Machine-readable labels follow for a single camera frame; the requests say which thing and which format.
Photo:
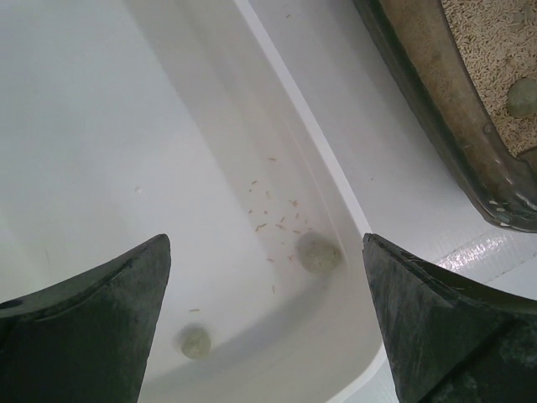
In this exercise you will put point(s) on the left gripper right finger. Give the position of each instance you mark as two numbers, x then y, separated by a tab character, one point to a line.
449	338

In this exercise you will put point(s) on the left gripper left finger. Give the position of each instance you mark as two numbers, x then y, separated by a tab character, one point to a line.
87	338

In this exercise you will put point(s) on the grey clump in litter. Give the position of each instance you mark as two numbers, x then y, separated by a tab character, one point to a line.
521	98

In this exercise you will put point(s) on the dark grey litter box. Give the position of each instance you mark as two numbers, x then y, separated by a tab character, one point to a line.
419	49

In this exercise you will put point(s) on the white plastic tray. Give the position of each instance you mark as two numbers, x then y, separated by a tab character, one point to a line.
121	120

